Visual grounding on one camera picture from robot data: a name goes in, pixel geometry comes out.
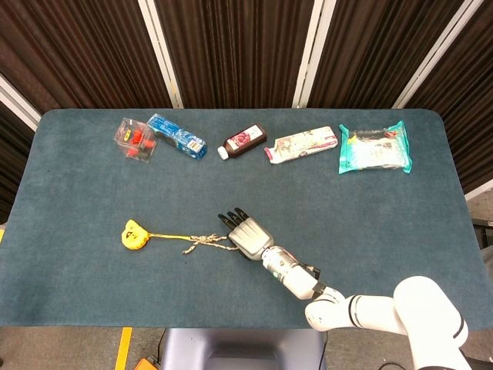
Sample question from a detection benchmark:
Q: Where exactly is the white floral tube pack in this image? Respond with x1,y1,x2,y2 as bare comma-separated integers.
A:
263,126,340,165

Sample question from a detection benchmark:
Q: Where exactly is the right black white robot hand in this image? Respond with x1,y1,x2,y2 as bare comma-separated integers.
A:
217,207,275,262

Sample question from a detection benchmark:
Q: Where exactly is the beige twisted rope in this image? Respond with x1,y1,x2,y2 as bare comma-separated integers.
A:
181,232,240,256

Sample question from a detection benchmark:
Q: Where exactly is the yellow tape measure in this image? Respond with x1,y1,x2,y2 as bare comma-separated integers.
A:
119,219,193,252

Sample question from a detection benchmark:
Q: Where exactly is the black metal frame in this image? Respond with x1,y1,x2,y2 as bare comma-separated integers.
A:
471,217,493,247

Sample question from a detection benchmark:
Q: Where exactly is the clear box with red parts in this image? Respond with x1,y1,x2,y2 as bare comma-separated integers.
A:
113,117,159,164

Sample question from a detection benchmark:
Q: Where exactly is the blue felt table cover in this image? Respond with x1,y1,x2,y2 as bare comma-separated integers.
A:
0,108,493,331

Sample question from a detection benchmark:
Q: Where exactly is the teal wet wipes pack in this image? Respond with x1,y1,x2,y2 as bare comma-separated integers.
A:
337,119,414,175

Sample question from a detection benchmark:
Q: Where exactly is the brown bottle with white cap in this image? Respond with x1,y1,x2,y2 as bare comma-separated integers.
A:
216,123,267,160

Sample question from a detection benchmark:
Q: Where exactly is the blue rectangular carton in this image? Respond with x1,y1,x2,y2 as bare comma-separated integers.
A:
146,113,208,161

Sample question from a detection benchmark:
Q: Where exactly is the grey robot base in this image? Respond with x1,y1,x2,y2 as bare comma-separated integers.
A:
159,328,327,370

